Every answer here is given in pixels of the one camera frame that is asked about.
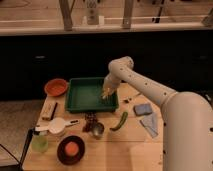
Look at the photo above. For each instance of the dark plate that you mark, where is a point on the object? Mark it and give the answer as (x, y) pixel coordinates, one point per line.
(66, 159)

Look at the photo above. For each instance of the blue sponge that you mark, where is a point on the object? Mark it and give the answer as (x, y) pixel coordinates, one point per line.
(142, 109)

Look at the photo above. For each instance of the light blue cloth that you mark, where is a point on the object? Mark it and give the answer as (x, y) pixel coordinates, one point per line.
(150, 123)

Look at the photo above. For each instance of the metal cup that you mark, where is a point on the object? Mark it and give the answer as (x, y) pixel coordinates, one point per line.
(98, 130)

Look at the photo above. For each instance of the orange bowl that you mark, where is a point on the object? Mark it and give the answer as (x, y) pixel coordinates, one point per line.
(55, 87)

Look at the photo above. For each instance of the orange fruit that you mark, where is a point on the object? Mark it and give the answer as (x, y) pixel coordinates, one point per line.
(71, 149)

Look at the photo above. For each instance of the black stand left edge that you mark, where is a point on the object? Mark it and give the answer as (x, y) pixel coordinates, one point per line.
(19, 162)

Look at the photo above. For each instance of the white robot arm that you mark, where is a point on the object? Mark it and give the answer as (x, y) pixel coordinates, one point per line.
(187, 117)

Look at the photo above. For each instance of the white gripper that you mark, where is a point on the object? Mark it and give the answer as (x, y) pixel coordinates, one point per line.
(111, 83)

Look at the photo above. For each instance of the wooden block with black edge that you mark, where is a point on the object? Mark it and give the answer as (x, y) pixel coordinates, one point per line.
(48, 111)

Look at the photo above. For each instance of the green chili pepper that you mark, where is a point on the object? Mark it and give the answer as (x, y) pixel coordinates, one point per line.
(121, 122)

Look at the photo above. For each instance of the dark grape bunch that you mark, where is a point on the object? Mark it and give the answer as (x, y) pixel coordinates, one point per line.
(90, 119)

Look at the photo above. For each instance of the green plastic tray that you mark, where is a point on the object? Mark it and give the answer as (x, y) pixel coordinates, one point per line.
(84, 95)

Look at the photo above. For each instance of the white measuring cup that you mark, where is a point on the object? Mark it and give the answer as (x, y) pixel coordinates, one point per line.
(57, 125)

